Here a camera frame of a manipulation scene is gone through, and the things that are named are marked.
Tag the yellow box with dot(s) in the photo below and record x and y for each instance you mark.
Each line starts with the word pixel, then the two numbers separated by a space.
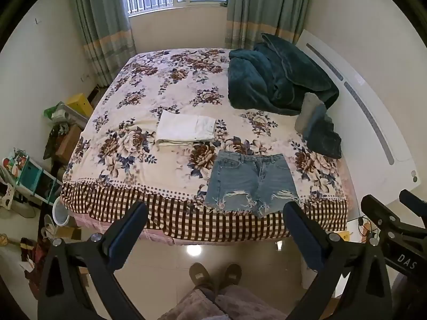
pixel 80 104

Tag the white shoe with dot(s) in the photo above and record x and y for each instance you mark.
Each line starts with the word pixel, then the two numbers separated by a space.
pixel 49 225

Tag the person's left slipper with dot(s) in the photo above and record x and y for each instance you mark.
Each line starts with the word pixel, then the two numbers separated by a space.
pixel 201 275

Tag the grey folded cloth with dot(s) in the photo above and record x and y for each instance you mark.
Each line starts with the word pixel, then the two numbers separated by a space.
pixel 308 113

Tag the white bucket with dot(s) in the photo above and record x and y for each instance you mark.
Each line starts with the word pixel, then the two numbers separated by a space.
pixel 61 214

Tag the bed with floral sheet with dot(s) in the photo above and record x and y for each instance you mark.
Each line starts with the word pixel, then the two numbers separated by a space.
pixel 173 83

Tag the dark teal folded cloth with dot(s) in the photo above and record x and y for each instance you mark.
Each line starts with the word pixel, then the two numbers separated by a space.
pixel 325 136

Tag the white headboard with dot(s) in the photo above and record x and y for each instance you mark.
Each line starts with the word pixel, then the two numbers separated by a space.
pixel 367 130

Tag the person's left leg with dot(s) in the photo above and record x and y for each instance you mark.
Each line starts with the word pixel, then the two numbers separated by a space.
pixel 196 306

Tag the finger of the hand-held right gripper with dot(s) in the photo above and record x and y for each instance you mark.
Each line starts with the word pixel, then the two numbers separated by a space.
pixel 380 211
pixel 413 201

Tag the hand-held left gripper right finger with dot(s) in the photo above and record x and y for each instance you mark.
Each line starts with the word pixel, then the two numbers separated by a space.
pixel 300 236

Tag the person's slipper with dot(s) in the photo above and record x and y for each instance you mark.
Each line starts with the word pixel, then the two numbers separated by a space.
pixel 232 273
pixel 201 275

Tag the brown cardboard box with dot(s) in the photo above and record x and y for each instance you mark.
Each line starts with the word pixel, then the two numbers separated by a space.
pixel 68 141

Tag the person's right slipper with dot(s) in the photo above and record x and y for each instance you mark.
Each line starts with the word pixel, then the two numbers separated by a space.
pixel 232 273

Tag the green curtain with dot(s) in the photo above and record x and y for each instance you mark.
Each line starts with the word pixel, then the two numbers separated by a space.
pixel 100 23
pixel 263 10

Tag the blue denim shorts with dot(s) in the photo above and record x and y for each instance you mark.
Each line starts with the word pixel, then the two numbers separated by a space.
pixel 248 183

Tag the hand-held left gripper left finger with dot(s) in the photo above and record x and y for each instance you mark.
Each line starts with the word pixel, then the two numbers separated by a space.
pixel 128 230

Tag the red patterned cloth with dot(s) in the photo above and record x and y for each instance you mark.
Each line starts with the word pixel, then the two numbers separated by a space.
pixel 30 263

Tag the green plastic bag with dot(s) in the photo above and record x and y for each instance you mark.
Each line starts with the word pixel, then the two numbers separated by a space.
pixel 53 111

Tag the teal fleece blanket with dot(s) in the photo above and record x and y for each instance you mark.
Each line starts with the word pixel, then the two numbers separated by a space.
pixel 273 76

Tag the folded white pants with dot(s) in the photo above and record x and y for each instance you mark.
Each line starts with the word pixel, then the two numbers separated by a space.
pixel 185 128

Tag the teal shelf unit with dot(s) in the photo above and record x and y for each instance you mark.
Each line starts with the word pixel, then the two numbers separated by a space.
pixel 36 180

